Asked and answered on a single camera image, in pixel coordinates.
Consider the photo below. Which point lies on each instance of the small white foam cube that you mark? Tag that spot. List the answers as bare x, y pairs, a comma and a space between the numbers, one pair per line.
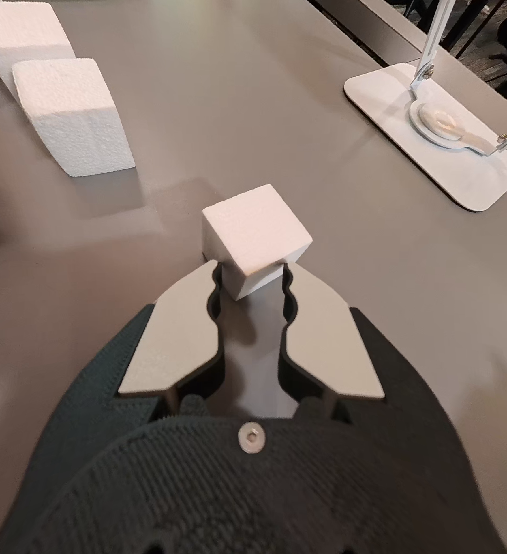
253, 229

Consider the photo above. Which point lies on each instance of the white document stand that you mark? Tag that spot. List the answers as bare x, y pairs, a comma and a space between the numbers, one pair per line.
387, 104

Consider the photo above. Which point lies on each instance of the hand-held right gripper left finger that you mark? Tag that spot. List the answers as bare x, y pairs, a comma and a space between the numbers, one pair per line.
171, 342

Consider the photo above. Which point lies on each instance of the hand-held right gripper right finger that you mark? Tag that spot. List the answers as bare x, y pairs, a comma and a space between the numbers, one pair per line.
331, 346

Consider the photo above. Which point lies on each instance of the medium white foam cube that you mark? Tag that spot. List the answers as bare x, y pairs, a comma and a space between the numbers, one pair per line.
72, 117

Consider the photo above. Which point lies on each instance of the large white foam cube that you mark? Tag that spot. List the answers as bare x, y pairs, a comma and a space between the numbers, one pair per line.
15, 30

